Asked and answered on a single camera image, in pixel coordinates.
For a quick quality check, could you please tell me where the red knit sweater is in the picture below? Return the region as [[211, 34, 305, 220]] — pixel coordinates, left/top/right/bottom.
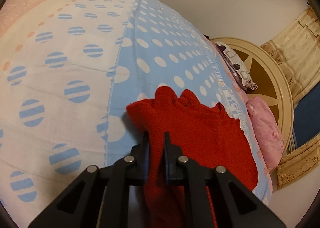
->
[[126, 86, 258, 227]]

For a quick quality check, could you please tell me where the pink folded blanket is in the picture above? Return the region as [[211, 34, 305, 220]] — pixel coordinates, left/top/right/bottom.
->
[[246, 97, 285, 171]]

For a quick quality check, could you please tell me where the dark window pane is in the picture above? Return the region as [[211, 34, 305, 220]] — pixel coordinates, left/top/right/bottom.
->
[[288, 83, 319, 153]]

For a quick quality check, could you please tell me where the grey patterned pillow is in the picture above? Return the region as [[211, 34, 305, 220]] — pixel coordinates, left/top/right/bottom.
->
[[202, 35, 258, 91]]

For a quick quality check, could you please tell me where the cream wooden headboard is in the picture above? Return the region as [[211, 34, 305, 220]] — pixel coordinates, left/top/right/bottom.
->
[[211, 37, 293, 155]]

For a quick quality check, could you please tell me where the polka dot bed sheet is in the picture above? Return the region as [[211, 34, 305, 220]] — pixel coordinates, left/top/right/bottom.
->
[[1, 0, 272, 227]]

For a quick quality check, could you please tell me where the beige curtain right window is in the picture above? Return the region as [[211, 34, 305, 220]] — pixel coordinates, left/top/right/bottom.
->
[[261, 8, 319, 188]]

